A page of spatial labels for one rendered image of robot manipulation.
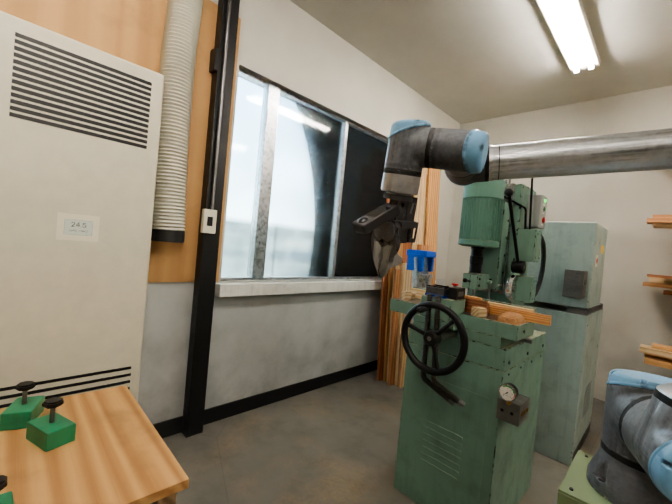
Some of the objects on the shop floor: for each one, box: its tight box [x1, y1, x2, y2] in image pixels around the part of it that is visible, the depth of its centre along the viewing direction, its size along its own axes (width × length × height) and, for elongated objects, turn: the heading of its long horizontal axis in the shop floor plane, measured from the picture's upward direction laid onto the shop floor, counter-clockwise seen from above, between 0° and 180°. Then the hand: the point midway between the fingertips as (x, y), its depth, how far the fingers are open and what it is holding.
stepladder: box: [406, 249, 436, 324], centre depth 248 cm, size 27×25×116 cm
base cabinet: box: [394, 342, 544, 504], centre depth 170 cm, size 45×58×71 cm
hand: (379, 272), depth 87 cm, fingers closed
